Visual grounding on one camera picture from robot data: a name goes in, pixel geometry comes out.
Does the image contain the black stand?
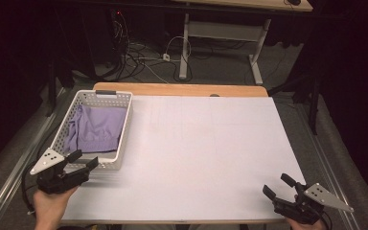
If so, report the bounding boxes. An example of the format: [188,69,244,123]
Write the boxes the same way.
[267,71,322,136]
[45,58,75,118]

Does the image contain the person's right hand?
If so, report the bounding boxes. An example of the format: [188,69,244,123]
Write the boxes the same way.
[284,216,329,230]

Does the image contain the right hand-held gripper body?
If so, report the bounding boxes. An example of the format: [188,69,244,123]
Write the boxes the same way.
[272,182,355,225]

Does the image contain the person's left hand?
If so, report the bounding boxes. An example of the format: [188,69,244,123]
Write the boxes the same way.
[33,186,80,230]

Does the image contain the desk with white legs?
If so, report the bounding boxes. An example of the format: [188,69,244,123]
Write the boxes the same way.
[172,0,314,86]

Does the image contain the white table mat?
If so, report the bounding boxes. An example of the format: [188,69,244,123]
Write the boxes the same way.
[60,95,307,223]

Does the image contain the wooden table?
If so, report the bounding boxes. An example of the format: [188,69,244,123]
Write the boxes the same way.
[93,81,269,98]

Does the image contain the tangle of black cables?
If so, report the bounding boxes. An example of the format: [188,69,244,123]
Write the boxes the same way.
[106,11,195,83]

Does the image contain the white perforated plastic basket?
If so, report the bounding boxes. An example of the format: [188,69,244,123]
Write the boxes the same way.
[49,89,134,171]

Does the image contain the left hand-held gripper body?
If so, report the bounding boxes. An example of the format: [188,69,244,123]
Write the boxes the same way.
[30,148,91,196]

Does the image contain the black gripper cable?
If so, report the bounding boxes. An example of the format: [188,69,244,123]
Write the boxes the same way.
[20,126,61,216]
[321,212,334,230]

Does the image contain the metal floor rail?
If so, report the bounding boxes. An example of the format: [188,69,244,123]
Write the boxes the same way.
[0,87,67,230]
[295,101,363,230]

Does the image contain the white cable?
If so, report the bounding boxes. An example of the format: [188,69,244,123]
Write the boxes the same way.
[137,34,193,84]

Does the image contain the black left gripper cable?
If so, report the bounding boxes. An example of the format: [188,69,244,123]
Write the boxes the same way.
[20,126,61,216]

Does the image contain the purple shorts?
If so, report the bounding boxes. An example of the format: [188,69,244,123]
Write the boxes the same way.
[62,103,128,154]

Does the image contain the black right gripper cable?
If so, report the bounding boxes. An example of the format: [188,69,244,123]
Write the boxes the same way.
[321,212,334,230]

